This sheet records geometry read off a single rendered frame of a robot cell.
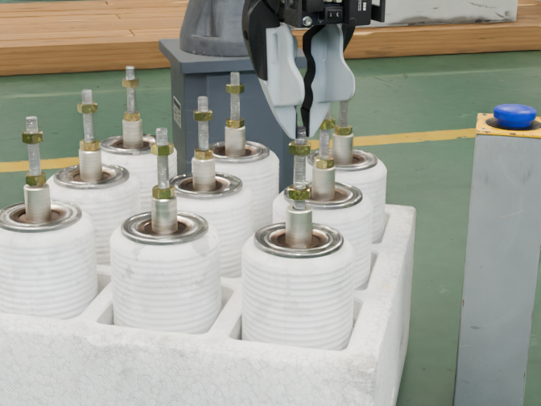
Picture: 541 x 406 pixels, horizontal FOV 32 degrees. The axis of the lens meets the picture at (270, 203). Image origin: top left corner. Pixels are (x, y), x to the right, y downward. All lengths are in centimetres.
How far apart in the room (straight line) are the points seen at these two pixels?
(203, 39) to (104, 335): 61
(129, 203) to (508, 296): 39
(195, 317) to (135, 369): 7
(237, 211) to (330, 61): 22
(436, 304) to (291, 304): 54
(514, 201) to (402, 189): 80
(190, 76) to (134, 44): 141
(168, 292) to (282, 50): 22
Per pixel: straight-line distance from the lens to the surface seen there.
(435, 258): 143
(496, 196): 93
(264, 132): 134
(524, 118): 93
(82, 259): 85
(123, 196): 94
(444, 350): 117
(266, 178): 102
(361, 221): 88
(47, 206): 86
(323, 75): 76
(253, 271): 78
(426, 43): 298
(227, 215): 90
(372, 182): 99
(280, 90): 74
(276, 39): 74
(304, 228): 78
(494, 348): 100
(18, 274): 85
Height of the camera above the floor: 55
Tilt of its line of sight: 20 degrees down
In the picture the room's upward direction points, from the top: straight up
